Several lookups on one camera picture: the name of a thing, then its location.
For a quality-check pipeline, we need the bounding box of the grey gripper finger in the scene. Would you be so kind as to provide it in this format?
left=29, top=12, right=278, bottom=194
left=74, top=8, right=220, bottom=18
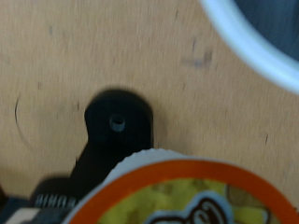
left=4, top=194, right=78, bottom=224

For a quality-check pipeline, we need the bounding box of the black Keurig coffee machine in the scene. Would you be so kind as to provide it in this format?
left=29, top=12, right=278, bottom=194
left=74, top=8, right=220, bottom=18
left=29, top=88, right=155, bottom=209

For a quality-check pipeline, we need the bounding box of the white orange-rimmed coffee pod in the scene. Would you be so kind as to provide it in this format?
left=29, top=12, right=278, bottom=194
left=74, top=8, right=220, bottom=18
left=62, top=148, right=299, bottom=224

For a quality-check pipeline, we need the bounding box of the white two-tier turntable stand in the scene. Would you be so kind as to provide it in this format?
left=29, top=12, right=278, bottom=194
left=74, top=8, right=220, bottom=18
left=199, top=0, right=299, bottom=96

